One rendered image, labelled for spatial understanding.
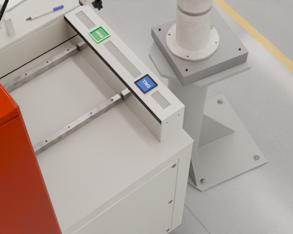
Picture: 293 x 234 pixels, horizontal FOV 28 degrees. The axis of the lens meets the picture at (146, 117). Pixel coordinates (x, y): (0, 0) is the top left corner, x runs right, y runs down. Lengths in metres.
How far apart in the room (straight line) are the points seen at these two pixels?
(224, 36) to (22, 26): 0.71
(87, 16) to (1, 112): 1.27
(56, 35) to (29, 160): 1.22
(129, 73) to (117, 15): 1.47
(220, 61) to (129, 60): 0.33
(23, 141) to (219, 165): 1.99
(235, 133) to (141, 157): 1.08
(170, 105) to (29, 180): 0.91
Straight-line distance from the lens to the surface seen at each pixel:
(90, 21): 2.06
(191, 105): 2.32
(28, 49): 2.10
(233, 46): 2.11
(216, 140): 2.88
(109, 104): 1.97
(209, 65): 2.04
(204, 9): 1.93
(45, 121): 2.00
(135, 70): 1.92
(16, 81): 2.07
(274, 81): 3.14
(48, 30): 2.09
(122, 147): 1.92
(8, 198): 1.01
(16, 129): 0.87
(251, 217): 2.74
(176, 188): 2.19
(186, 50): 2.07
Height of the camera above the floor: 2.50
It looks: 58 degrees down
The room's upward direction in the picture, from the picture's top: straight up
